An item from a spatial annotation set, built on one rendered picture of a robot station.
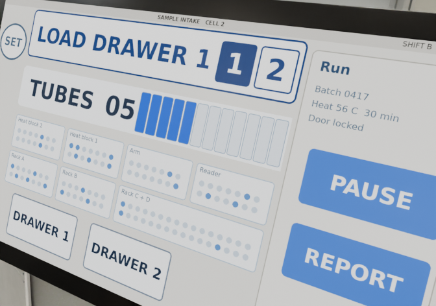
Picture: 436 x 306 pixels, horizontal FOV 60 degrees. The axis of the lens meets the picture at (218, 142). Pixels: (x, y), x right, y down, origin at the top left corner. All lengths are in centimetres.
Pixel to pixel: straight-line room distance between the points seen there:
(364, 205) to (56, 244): 30
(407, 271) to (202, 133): 19
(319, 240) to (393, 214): 6
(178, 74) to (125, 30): 7
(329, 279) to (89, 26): 32
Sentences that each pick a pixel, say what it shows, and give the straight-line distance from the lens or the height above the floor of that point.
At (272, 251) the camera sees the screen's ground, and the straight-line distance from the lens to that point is 32.
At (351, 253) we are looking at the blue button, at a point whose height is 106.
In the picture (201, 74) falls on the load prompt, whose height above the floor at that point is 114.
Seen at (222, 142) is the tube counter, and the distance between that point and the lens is 32.
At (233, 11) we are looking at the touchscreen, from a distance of 34.
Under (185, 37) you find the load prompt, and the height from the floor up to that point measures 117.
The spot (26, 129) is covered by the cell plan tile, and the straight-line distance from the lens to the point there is 46.
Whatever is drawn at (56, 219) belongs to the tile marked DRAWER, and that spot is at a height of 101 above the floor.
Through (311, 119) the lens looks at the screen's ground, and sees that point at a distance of 31.
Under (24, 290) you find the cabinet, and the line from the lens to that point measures 160.
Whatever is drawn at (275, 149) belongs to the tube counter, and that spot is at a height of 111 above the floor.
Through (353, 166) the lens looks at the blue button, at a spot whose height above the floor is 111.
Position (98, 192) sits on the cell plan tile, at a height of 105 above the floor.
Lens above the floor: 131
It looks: 40 degrees down
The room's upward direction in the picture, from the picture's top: 6 degrees counter-clockwise
